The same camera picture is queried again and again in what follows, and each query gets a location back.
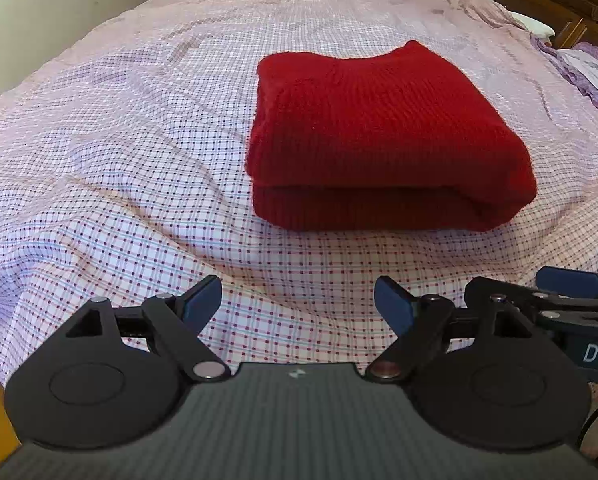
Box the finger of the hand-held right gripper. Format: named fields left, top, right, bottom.
left=535, top=265, right=598, bottom=302
left=463, top=276, right=598, bottom=328

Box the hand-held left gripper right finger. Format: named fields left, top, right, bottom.
left=365, top=275, right=537, bottom=381

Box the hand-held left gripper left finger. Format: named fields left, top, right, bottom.
left=64, top=275, right=232, bottom=383

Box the red knitted sweater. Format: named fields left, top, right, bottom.
left=244, top=40, right=538, bottom=233

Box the pink checked bed sheet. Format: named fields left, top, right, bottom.
left=0, top=0, right=598, bottom=377

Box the purple floral cloth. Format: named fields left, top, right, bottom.
left=529, top=34, right=598, bottom=130

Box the white pillow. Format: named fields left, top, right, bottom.
left=508, top=10, right=556, bottom=40

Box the black cable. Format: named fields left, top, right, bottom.
left=576, top=392, right=598, bottom=464

